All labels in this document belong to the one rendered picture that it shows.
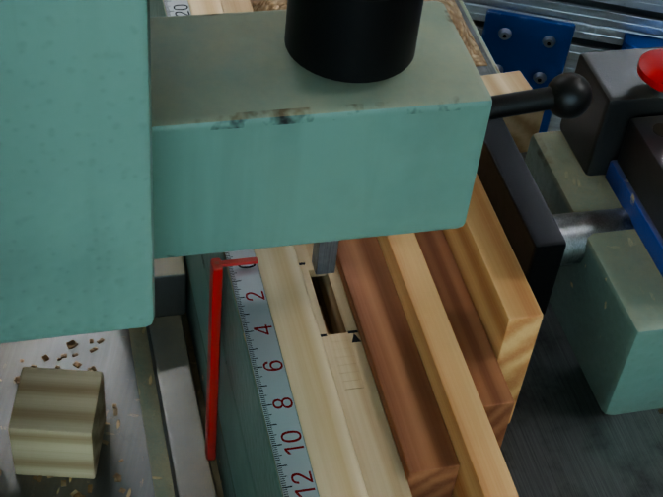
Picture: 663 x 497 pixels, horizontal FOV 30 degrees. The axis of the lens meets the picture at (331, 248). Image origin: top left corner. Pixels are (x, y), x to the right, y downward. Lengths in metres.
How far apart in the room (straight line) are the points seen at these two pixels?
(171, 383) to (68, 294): 0.25
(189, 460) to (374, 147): 0.25
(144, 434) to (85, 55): 0.34
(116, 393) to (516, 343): 0.26
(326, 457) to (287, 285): 0.09
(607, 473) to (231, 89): 0.25
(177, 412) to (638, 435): 0.24
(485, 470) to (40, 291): 0.19
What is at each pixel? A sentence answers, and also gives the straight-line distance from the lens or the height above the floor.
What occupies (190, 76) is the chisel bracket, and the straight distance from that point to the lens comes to 0.47.
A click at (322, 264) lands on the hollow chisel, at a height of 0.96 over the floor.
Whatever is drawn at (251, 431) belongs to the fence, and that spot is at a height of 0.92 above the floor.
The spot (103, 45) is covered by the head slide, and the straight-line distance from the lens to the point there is 0.38.
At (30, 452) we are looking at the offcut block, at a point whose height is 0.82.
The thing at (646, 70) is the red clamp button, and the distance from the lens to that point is 0.60.
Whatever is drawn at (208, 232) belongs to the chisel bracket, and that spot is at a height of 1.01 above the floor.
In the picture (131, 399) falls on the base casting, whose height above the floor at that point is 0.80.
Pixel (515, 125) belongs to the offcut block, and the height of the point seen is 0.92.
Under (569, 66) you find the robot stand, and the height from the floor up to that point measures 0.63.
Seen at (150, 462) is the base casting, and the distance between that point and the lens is 0.68.
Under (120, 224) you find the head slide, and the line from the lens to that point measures 0.43.
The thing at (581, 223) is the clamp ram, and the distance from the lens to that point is 0.60.
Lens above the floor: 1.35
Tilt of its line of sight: 45 degrees down
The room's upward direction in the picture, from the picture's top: 7 degrees clockwise
